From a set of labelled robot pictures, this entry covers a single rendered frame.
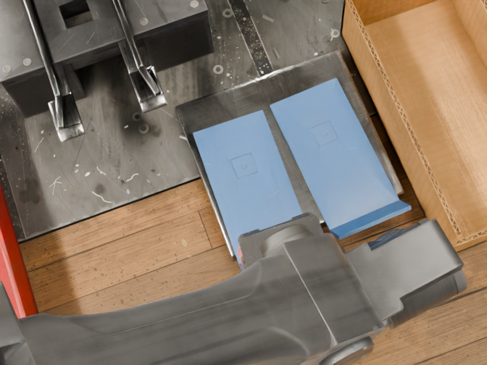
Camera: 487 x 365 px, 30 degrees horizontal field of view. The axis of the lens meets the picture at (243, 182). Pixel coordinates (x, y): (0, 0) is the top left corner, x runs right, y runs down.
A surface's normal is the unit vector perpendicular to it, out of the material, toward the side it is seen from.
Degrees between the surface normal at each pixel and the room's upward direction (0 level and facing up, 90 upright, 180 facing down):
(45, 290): 0
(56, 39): 0
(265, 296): 42
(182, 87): 0
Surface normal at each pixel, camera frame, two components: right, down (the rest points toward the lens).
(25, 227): -0.04, -0.33
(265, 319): 0.55, -0.54
